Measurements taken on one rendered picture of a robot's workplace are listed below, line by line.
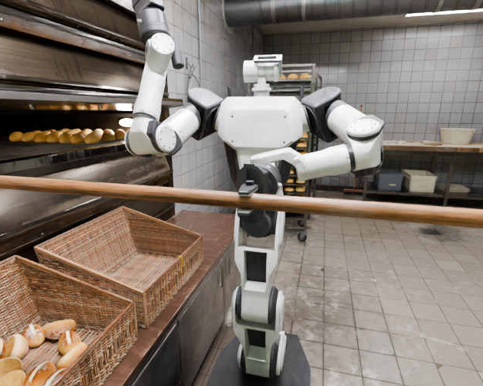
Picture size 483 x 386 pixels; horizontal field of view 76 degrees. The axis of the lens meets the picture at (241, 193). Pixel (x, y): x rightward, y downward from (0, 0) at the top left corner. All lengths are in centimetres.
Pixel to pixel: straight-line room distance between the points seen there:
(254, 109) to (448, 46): 499
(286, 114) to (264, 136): 9
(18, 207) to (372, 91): 502
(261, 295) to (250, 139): 57
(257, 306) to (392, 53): 490
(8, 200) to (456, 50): 560
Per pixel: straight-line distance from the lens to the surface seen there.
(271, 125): 98
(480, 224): 61
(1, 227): 136
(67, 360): 116
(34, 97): 126
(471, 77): 588
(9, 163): 138
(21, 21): 150
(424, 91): 569
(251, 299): 122
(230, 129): 100
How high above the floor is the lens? 135
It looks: 15 degrees down
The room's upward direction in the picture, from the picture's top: straight up
